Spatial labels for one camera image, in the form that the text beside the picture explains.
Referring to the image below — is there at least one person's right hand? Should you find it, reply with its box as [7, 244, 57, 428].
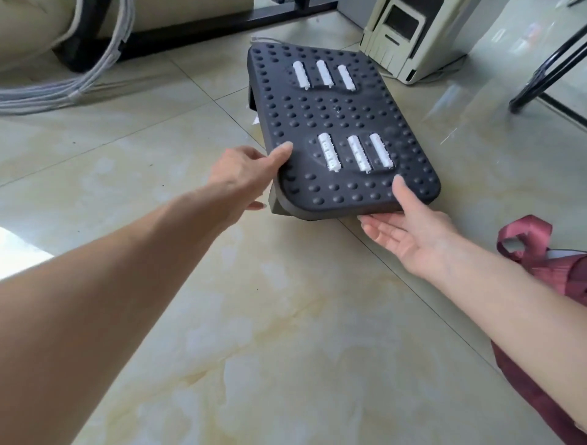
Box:
[357, 174, 460, 281]

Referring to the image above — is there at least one person's left hand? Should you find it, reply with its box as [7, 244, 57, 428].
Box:
[205, 140, 294, 231]

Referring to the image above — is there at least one black massage footrest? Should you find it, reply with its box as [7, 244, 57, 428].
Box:
[246, 42, 442, 222]

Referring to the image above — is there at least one maroon fabric bag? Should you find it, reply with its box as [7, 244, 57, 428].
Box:
[489, 214, 587, 445]

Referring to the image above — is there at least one person's left forearm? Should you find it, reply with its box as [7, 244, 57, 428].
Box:
[0, 183, 232, 445]

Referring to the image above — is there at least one person's right forearm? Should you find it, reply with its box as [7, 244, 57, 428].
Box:
[429, 231, 587, 434]

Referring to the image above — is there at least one white electric heater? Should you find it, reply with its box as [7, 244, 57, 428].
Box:
[358, 0, 510, 86]

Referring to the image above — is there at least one black curved chair leg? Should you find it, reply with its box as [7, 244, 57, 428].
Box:
[508, 23, 587, 116]

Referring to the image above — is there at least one beige leather sofa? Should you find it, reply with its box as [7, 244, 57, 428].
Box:
[0, 0, 256, 70]

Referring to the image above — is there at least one black metal floor frame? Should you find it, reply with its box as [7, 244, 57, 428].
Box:
[53, 0, 340, 73]

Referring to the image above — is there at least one bundle of grey cables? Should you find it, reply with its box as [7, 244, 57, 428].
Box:
[0, 0, 136, 116]

